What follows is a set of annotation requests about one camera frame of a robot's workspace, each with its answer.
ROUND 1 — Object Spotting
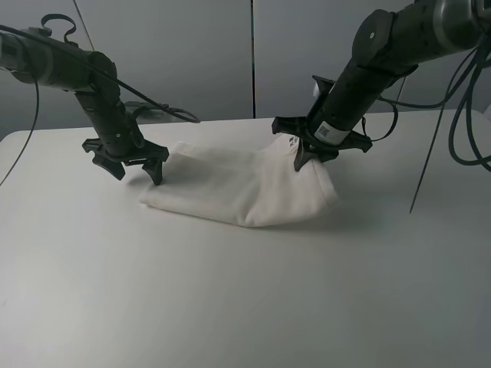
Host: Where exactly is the right camera black cable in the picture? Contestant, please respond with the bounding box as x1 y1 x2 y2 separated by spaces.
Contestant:
360 22 491 215

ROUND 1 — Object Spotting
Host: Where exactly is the white towel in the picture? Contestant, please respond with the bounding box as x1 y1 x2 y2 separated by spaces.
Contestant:
140 134 338 228

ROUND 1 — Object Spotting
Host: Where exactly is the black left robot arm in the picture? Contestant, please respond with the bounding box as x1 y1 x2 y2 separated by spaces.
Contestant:
1 25 169 186

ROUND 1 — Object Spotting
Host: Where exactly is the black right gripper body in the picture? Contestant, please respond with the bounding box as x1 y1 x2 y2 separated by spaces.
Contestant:
272 117 372 157

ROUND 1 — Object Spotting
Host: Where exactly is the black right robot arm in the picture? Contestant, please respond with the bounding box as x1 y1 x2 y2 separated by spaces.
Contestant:
272 1 490 171

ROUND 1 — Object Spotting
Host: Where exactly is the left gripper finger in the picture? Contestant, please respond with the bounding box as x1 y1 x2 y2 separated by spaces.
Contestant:
92 154 125 180
142 158 166 186

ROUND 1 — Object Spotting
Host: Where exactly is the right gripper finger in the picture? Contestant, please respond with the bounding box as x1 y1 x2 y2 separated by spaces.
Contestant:
294 140 318 172
320 147 339 163

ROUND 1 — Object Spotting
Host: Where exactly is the camera black cable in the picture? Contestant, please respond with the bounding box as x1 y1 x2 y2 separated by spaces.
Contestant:
360 22 491 215
0 25 201 189

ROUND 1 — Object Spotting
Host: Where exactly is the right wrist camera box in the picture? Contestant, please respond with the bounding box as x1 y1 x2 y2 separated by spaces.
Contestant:
312 75 335 97

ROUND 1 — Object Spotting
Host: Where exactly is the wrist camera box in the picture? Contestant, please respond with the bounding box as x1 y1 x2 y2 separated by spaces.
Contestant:
124 101 174 123
312 75 335 97

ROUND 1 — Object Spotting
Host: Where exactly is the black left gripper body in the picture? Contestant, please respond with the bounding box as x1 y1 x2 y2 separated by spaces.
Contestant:
82 133 169 161

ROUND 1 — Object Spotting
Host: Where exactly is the left camera black cable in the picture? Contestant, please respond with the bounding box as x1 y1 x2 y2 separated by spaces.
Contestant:
0 25 201 189

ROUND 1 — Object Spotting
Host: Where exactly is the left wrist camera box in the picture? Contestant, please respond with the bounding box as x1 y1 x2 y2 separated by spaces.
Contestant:
124 101 174 123

